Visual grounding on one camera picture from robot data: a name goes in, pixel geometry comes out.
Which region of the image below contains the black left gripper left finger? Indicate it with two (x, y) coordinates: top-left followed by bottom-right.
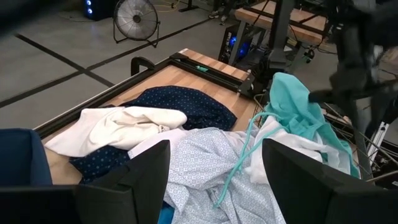
(0, 139), (171, 224)

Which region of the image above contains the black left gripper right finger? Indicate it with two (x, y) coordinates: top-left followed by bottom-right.
(262, 138), (398, 224)

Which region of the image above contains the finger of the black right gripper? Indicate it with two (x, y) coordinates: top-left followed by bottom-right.
(308, 85), (377, 104)

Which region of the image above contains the teal cloth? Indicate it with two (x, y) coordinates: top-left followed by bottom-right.
(213, 72), (361, 209)

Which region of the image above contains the white waffle cloth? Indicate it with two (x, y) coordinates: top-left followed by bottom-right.
(245, 115), (353, 185)

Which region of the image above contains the light blue patterned gown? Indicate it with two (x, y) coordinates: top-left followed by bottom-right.
(127, 126), (287, 224)

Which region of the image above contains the navy dotted cloth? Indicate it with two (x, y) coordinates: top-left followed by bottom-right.
(68, 85), (238, 184)

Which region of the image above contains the bright blue towel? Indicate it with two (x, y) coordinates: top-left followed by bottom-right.
(157, 201), (175, 224)

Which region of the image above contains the wooden workbench table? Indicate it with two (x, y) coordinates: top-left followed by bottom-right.
(234, 0), (330, 47)

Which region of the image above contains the cream white cloth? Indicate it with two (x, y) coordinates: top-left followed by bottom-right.
(44, 106), (188, 158)

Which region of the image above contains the black computer tower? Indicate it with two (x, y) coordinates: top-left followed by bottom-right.
(218, 24), (253, 65)
(83, 0), (116, 22)

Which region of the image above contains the blue plastic bin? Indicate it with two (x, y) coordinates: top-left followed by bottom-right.
(0, 128), (53, 187)

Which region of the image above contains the person's foot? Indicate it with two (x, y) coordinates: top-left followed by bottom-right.
(208, 9), (229, 26)

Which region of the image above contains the round floor fan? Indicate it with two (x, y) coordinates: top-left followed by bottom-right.
(112, 0), (161, 49)

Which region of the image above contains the white aluminium post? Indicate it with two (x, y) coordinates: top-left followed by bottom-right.
(366, 120), (390, 163)

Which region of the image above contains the metal wire basket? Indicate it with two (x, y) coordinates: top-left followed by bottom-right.
(253, 92), (398, 188)

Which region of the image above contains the black table frame rail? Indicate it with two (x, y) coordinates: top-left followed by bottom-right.
(33, 52), (256, 139)

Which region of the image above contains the black table frame handle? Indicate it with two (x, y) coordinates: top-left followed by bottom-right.
(130, 56), (156, 77)

